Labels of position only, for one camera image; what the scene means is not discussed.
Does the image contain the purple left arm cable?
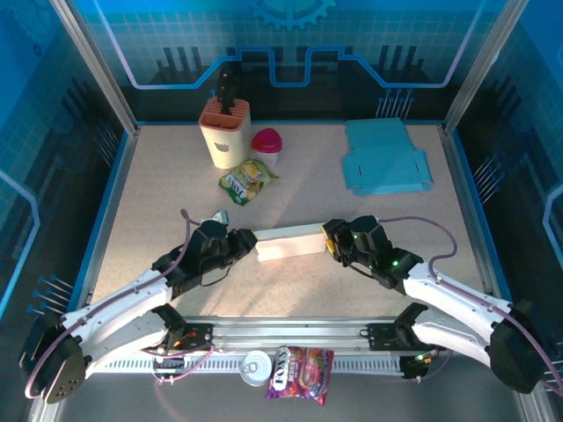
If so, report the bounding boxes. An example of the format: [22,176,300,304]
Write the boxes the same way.
[24,208,216,399]

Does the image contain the purple Fox's berries candy bag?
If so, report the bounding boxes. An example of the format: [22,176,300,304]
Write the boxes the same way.
[265,346,335,406]

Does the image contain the white paper box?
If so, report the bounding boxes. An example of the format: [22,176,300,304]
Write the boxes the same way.
[254,222,327,264]

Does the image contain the white jar pink lid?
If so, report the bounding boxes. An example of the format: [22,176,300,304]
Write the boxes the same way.
[250,127,283,167]

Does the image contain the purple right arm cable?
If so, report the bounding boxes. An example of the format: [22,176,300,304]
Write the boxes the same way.
[377,215,563,395]

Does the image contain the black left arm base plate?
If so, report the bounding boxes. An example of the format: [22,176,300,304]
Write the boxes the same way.
[134,323,215,353]

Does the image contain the black handled kitchen knife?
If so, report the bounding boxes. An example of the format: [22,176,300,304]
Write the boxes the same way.
[217,68,238,100]
[220,84,241,116]

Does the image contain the aluminium mounting rail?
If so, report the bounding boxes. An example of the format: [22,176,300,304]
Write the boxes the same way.
[87,314,494,355]

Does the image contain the green Fox's candy bag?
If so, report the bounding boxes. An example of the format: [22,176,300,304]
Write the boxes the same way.
[218,157,280,207]

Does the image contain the blue paper box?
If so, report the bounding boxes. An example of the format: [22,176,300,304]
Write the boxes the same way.
[341,117,435,197]

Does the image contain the aluminium frame post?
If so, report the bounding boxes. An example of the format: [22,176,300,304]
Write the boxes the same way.
[48,0,141,138]
[441,0,531,138]

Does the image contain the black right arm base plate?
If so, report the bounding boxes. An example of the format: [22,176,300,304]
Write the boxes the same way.
[367,323,448,353]

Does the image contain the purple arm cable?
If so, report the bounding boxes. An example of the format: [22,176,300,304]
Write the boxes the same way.
[24,208,216,399]
[377,215,563,395]

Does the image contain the beige knife block orange top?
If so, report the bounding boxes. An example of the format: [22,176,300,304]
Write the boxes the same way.
[198,97,252,171]

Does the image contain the white slotted cable duct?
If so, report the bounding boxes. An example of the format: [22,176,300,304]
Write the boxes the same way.
[83,353,406,377]

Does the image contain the silver tin can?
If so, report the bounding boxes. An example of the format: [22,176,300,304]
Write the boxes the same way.
[239,349,274,388]

